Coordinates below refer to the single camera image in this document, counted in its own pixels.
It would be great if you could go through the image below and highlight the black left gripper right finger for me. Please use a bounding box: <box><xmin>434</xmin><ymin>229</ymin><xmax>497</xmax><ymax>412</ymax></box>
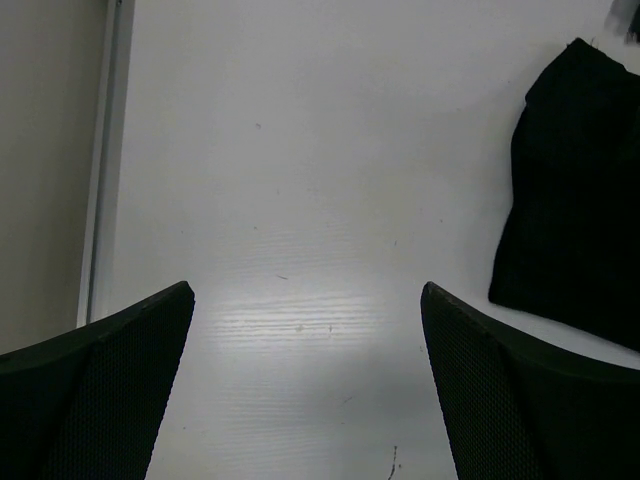
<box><xmin>421</xmin><ymin>282</ymin><xmax>639</xmax><ymax>479</ymax></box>

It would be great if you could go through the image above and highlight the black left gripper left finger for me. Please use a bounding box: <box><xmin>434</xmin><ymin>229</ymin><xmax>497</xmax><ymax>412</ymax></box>
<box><xmin>1</xmin><ymin>281</ymin><xmax>195</xmax><ymax>479</ymax></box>

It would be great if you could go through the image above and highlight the black pleated skirt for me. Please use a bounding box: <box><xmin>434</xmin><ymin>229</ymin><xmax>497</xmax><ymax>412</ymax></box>
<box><xmin>488</xmin><ymin>39</ymin><xmax>639</xmax><ymax>349</ymax></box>

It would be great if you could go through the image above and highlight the aluminium table edge rail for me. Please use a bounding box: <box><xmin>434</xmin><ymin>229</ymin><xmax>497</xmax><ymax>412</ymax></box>
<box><xmin>76</xmin><ymin>1</ymin><xmax>135</xmax><ymax>327</ymax></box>

